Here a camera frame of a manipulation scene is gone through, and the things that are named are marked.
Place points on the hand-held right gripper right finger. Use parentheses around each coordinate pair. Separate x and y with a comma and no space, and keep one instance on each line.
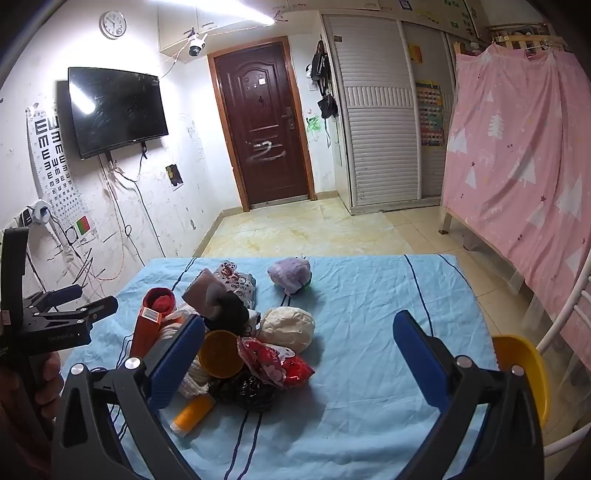
(420,355)

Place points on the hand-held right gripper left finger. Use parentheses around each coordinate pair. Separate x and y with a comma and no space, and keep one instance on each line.
(178,364)

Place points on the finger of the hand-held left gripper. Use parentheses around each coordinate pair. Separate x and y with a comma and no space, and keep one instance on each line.
(64,293)
(94,308)

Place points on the orange cardboard box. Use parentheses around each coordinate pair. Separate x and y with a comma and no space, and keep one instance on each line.
(145,334)

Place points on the yellow plastic cup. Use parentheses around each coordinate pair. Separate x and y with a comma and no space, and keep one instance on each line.
(221,354)

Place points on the yellow plastic basin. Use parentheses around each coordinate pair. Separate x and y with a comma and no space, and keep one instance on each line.
(521,369)

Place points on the person's left forearm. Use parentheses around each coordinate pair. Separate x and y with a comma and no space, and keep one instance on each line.
(11,434)

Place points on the person's left hand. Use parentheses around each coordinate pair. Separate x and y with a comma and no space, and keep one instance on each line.
(48,383)

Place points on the orange tube bottle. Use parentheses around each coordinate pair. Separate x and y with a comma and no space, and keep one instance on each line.
(194,413)

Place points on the light blue tablecloth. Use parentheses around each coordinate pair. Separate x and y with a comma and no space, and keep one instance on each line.
(369,346)

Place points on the red round container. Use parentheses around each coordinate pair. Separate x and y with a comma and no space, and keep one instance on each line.
(160,299)

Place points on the black plastic bag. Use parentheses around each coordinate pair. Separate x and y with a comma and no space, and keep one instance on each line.
(247,394)

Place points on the brown sponge block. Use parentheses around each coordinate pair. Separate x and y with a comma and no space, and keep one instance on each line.
(201,287)

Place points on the red white plastic wrapper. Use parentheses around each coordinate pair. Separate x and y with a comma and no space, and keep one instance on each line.
(270,364)

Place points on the white printed plastic bag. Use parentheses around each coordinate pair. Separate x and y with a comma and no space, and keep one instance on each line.
(238,279)

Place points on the eye chart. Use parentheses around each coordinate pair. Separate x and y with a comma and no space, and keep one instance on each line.
(51,152)

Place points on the purple crumpled bag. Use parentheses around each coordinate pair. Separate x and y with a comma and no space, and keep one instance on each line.
(290,274)

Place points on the white metal chair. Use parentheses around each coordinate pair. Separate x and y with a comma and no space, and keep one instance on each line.
(568,323)

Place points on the pink printed curtain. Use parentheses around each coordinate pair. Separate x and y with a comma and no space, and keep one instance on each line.
(521,161)

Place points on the colourful grid poster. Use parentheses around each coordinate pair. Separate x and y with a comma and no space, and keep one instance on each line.
(429,113)

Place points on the dark brown door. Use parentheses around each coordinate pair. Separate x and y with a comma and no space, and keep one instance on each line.
(258,120)

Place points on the small black hanging bag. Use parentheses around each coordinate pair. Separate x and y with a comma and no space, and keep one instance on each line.
(328,106)

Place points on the yellow door sticker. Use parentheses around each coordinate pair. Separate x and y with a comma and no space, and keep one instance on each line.
(414,53)

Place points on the ceiling tube light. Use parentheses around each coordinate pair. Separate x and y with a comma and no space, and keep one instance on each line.
(240,9)

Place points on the white wall power strip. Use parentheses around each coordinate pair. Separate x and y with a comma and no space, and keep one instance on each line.
(39,212)

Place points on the small wall picture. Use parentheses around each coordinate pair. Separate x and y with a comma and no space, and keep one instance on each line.
(174,176)

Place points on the black wall television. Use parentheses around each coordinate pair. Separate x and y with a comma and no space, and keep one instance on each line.
(115,110)

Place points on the round wall clock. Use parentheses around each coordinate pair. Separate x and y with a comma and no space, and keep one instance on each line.
(113,25)

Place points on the white security camera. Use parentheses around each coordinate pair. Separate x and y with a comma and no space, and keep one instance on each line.
(196,46)

